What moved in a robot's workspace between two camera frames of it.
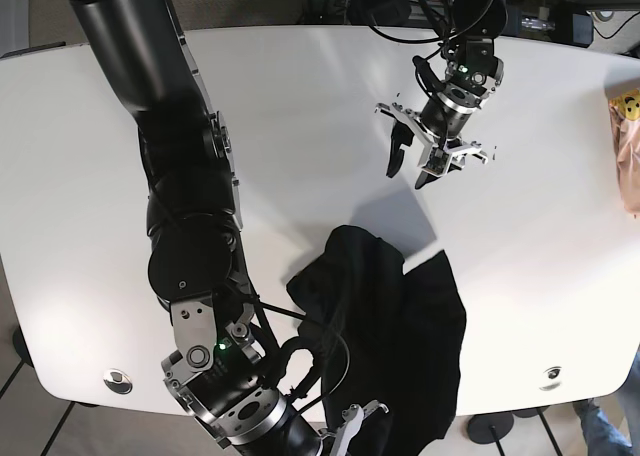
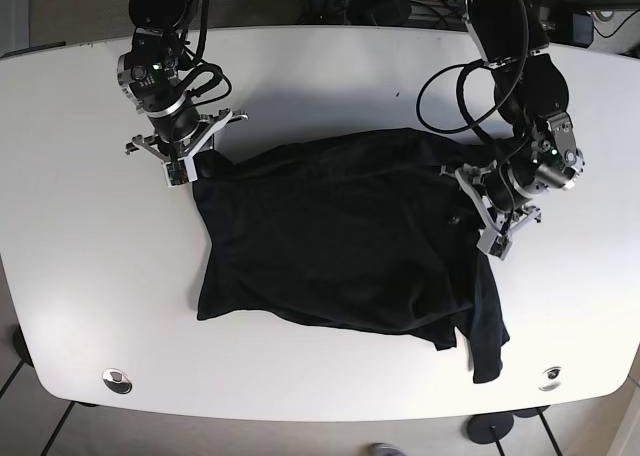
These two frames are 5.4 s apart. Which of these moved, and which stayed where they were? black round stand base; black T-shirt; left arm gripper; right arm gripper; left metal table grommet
Moved: left arm gripper; right arm gripper; black T-shirt
Stayed: black round stand base; left metal table grommet
